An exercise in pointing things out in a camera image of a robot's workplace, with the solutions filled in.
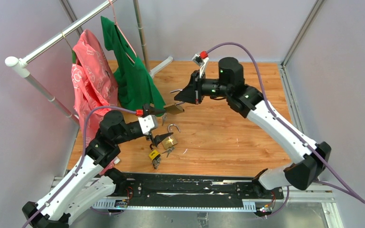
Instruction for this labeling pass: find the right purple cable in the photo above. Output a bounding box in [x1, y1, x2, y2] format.
[200, 42, 365, 219]

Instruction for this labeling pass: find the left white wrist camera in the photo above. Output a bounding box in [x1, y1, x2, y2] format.
[138, 115, 159, 135]

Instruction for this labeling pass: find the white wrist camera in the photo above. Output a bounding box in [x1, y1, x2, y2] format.
[138, 115, 159, 135]
[192, 51, 209, 78]

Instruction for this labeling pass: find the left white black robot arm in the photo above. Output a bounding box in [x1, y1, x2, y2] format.
[22, 104, 169, 228]

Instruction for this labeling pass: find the pink clothes hanger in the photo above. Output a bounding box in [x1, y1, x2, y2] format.
[107, 0, 138, 64]

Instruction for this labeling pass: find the aluminium frame rail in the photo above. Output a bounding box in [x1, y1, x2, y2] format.
[278, 0, 326, 132]

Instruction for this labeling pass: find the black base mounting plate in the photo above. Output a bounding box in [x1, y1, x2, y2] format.
[124, 172, 284, 209]

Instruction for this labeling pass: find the yellow black padlock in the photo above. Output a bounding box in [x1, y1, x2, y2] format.
[148, 144, 161, 170]

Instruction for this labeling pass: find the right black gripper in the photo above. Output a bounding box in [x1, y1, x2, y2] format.
[174, 70, 231, 105]

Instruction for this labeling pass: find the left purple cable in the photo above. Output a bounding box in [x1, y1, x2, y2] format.
[20, 105, 144, 228]

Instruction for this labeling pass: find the green garment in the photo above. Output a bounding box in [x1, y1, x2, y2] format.
[100, 16, 165, 110]

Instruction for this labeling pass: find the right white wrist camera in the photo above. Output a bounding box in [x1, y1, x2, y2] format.
[192, 51, 209, 78]

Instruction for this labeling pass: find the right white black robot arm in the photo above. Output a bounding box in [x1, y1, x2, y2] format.
[174, 55, 331, 199]

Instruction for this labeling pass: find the purple cable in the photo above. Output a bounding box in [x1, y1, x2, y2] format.
[20, 105, 144, 228]
[200, 42, 365, 219]

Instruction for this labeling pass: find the white metal clothes rack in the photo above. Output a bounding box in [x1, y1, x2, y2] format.
[4, 0, 174, 126]

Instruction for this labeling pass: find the brass padlock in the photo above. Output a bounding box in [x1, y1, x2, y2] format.
[162, 124, 181, 157]
[162, 103, 185, 126]

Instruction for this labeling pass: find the pink patterned garment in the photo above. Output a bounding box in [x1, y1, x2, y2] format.
[71, 29, 118, 131]

